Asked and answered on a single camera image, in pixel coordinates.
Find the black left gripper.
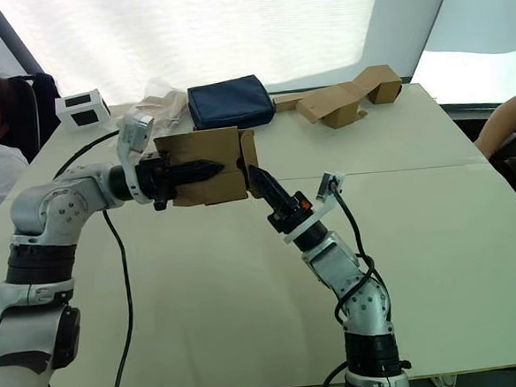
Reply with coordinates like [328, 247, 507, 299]
[134, 145, 230, 212]

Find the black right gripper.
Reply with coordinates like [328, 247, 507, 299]
[248, 161, 318, 237]

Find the small brown cardboard box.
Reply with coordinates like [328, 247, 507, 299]
[152, 124, 263, 211]

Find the open unfolded cardboard box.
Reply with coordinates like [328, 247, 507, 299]
[294, 80, 370, 133]

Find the brown assembled cardboard box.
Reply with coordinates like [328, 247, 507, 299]
[351, 63, 405, 107]

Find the crumpled clear plastic bag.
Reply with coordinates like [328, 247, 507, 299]
[131, 73, 194, 138]

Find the navy blue fabric pouch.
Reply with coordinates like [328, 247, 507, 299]
[186, 72, 278, 133]

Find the white cube with black squares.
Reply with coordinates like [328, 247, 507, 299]
[52, 86, 114, 135]

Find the black office chair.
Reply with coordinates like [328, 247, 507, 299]
[0, 71, 65, 167]

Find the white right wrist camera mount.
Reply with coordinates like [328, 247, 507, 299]
[278, 170, 349, 246]

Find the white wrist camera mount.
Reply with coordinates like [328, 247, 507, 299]
[278, 170, 349, 246]
[112, 111, 161, 208]

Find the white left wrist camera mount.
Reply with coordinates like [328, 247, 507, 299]
[112, 111, 161, 208]

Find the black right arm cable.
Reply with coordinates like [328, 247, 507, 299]
[303, 179, 399, 387]

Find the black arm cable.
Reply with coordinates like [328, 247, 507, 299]
[303, 179, 399, 387]
[49, 128, 140, 387]

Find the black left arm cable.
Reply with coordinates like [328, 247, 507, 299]
[49, 128, 140, 387]

